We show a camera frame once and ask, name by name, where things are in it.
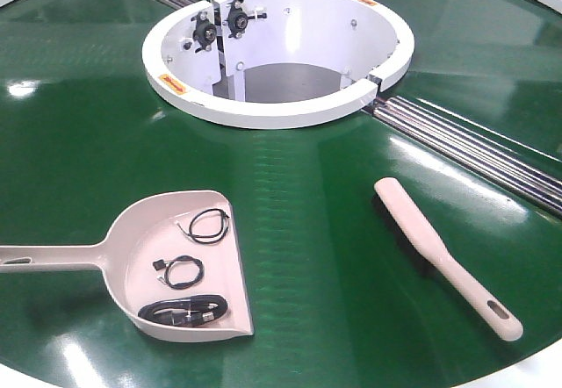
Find white inner conveyor ring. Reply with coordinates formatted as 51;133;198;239
140;0;415;131

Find left black bearing block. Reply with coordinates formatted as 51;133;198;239
191;11;217;53

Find pink plastic dustpan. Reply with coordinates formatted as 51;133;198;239
1;190;254;342

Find black bearing block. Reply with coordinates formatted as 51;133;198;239
227;0;249;39
191;11;217;53

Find black bagged usb cable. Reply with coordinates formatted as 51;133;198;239
137;294;229;329

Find right black bearing block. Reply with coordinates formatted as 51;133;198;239
227;0;249;39

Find black wire with connector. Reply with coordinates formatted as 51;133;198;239
152;254;205;291

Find steel transfer rollers right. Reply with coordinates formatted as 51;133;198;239
363;97;561;218

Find pink hand brush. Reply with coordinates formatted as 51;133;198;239
374;177;523;341

